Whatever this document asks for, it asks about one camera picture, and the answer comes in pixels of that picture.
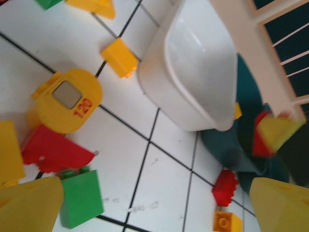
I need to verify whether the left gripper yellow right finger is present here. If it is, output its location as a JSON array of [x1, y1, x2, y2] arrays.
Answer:
[[249, 176, 309, 232]]

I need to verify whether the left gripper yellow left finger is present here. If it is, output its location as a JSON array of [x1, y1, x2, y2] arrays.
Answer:
[[0, 175, 65, 232]]

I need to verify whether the teal plastic container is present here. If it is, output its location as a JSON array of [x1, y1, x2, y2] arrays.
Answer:
[[199, 53, 290, 193]]

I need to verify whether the red curved lego brick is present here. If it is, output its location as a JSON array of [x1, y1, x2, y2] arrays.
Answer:
[[20, 124, 96, 174]]

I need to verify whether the white plastic container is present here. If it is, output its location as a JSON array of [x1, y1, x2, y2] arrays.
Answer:
[[137, 0, 239, 132]]

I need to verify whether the yellow arch lego marked 120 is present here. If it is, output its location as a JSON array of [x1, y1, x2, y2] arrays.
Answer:
[[26, 68, 103, 135]]

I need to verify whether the green lego brick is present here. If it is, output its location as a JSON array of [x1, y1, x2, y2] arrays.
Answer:
[[33, 0, 65, 11], [57, 167, 105, 229]]

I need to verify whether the yellow rounded lego brick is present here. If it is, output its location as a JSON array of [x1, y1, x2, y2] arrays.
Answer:
[[65, 0, 116, 20]]

